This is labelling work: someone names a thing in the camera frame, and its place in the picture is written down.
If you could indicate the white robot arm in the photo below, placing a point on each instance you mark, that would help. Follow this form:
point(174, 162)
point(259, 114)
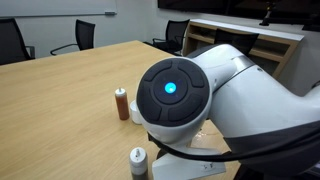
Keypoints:
point(216, 105)

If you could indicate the white ceramic mug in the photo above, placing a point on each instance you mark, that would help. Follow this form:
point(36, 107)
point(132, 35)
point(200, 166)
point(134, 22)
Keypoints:
point(135, 114)

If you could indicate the brown sauce squeeze bottle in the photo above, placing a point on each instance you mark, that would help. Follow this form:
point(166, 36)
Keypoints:
point(122, 103)

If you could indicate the black office chair corner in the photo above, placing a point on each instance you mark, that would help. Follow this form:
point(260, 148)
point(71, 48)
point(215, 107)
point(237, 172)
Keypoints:
point(174, 36)

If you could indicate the dark sauce squeeze bottle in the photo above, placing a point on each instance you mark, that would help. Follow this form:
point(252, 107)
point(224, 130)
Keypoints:
point(138, 161)

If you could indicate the black office chair centre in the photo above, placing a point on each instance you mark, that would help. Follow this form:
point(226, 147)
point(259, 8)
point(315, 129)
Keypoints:
point(84, 32)

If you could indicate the black office chair by shelf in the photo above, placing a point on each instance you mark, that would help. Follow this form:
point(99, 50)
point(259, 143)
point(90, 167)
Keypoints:
point(243, 42)

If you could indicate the black office chair left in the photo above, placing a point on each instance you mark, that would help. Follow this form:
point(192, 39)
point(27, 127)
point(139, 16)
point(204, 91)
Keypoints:
point(12, 46)

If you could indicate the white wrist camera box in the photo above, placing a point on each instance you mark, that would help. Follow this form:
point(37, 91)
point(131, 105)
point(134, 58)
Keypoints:
point(171, 167)

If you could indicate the wooden wall shelf unit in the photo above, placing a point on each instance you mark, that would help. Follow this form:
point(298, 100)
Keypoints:
point(272, 48)

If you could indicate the black camera on stand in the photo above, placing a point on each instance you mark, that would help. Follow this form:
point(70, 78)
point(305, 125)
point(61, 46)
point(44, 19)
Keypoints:
point(269, 9)

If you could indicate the black wall screen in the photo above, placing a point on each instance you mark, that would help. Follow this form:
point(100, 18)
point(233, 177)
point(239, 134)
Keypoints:
point(293, 12)

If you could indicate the white wall whiteboard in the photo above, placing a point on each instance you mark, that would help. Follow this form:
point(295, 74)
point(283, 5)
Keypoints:
point(39, 8)

